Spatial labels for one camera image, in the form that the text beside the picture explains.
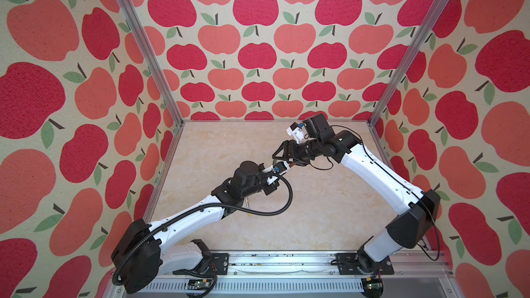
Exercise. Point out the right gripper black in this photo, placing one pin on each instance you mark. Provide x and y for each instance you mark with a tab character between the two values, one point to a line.
286	145

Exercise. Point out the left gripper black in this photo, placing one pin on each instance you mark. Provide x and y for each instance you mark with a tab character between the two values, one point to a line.
271	187

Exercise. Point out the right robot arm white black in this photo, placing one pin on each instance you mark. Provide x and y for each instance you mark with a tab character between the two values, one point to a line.
415	209

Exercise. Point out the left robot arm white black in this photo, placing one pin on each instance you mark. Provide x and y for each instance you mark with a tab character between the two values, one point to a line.
145	250

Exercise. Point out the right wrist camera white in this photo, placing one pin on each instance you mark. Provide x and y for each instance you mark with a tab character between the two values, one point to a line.
295	130

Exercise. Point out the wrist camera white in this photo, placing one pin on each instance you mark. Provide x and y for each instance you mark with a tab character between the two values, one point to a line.
273	171
295	130

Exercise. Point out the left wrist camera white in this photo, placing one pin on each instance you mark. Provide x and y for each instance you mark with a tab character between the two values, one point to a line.
273	171

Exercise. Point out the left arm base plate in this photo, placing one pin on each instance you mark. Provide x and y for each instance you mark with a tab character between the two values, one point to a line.
214	264

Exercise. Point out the aluminium frame rail front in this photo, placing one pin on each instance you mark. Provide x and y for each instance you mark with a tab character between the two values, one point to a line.
324	274

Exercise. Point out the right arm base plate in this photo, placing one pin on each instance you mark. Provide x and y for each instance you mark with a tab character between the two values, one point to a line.
352	264

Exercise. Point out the right aluminium frame post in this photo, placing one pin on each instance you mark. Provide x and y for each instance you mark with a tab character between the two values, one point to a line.
424	30

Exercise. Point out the aluminium frame post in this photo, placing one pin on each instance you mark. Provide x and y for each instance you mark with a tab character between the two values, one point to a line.
148	53
424	30

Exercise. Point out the left aluminium frame post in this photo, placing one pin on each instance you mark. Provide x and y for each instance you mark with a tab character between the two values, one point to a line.
148	53

